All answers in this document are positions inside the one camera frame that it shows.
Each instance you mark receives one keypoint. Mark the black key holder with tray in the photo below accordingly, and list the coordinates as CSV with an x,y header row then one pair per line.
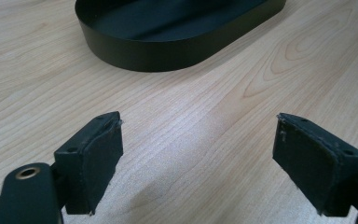
x,y
155,40

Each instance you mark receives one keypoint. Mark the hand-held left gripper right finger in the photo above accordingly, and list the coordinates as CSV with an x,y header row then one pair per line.
x,y
310,165

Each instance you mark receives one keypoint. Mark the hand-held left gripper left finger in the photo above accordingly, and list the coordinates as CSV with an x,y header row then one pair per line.
x,y
88,168

